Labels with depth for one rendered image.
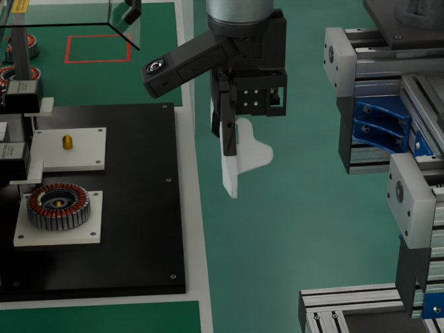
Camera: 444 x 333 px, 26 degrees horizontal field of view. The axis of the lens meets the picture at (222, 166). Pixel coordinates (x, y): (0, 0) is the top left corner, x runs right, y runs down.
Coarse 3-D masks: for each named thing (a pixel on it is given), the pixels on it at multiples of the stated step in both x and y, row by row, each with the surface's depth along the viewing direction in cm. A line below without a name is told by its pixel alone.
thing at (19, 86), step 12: (12, 84) 188; (24, 84) 188; (36, 84) 188; (12, 96) 184; (24, 96) 184; (36, 96) 185; (0, 108) 185; (12, 108) 185; (24, 108) 186; (36, 108) 186; (48, 108) 188
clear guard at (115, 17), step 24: (48, 0) 187; (72, 0) 187; (96, 0) 187; (120, 0) 192; (0, 24) 177; (24, 24) 177; (48, 24) 177; (72, 24) 177; (96, 24) 178; (120, 24) 182
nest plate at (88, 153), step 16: (80, 128) 201; (96, 128) 201; (32, 144) 196; (48, 144) 196; (80, 144) 196; (96, 144) 196; (32, 160) 190; (48, 160) 190; (64, 160) 190; (80, 160) 190; (96, 160) 190
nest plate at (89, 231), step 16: (96, 192) 180; (96, 208) 176; (80, 224) 172; (96, 224) 172; (16, 240) 168; (32, 240) 168; (48, 240) 168; (64, 240) 168; (80, 240) 168; (96, 240) 169
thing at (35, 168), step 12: (0, 144) 168; (12, 144) 168; (24, 144) 168; (0, 156) 165; (12, 156) 165; (24, 156) 165; (0, 168) 164; (12, 168) 165; (24, 168) 165; (36, 168) 169; (0, 180) 165; (12, 180) 166; (24, 180) 166; (36, 180) 166
